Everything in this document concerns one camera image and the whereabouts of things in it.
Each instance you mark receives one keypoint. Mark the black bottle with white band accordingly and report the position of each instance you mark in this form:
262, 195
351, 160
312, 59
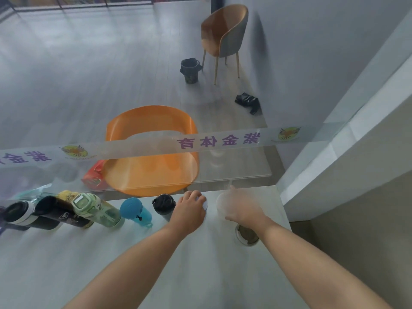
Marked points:
22, 215

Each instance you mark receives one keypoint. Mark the black bag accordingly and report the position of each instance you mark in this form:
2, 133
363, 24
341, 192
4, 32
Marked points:
247, 102

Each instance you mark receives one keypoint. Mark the blue water bottle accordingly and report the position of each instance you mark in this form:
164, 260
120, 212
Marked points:
135, 210

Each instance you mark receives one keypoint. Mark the round metal table grommet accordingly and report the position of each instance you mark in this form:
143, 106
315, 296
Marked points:
247, 235

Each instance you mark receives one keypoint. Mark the white round bottle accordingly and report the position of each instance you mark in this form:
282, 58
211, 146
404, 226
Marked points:
205, 204

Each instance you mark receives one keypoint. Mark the person's left fingers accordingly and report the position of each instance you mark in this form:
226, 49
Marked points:
192, 196

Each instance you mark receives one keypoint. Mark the person's left forearm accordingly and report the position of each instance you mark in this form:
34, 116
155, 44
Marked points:
135, 267

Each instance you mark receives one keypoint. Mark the person's right fingers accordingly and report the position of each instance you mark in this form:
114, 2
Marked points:
234, 202

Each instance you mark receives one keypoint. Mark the black trash bin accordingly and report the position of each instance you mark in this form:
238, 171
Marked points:
191, 70

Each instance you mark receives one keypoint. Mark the tan and grey chair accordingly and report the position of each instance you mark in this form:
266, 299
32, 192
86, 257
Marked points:
225, 32

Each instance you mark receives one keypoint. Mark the teal translucent bottle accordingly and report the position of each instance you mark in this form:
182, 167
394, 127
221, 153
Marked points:
32, 193

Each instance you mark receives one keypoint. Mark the black tumbler with lid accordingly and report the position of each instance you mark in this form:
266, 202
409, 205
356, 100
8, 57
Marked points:
164, 205

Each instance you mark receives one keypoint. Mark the red snack packet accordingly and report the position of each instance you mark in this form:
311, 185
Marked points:
94, 176

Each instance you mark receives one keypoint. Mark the green water bottle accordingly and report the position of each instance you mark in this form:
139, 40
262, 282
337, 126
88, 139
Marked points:
96, 210

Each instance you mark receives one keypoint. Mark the translucent white plastic cup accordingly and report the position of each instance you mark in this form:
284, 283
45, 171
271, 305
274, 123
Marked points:
225, 202

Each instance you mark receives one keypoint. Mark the person's right hand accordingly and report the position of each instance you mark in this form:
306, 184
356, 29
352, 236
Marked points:
246, 209

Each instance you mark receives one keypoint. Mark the orange plastic chair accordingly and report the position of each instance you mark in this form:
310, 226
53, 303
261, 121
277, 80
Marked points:
151, 170

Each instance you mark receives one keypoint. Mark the yellow bottle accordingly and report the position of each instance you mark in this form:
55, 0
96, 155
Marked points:
66, 195

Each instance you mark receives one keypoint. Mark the person's left hand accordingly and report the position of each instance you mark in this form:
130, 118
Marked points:
188, 214

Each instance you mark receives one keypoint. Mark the black printed bottle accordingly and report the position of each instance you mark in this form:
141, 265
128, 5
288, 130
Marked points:
56, 210

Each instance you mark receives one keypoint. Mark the person's right forearm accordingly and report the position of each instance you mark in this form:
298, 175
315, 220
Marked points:
315, 267

